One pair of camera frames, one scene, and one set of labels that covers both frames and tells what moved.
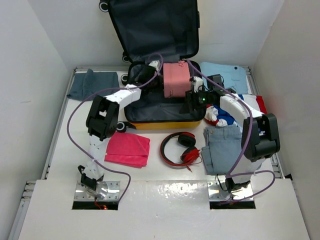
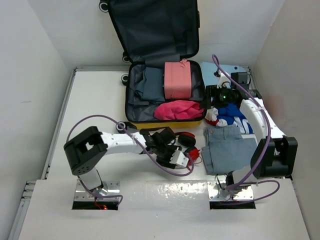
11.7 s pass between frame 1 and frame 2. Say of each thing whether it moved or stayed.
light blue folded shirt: stayed
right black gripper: moved
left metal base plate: stayed
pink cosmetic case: stayed
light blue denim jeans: stayed
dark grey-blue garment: moved
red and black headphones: stayed
